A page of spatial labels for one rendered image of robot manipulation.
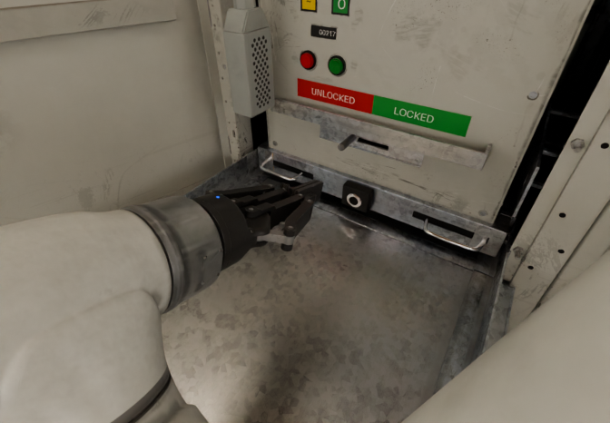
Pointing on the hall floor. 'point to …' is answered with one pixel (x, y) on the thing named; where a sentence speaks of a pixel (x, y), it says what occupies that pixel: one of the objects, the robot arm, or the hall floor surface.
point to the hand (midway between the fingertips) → (305, 194)
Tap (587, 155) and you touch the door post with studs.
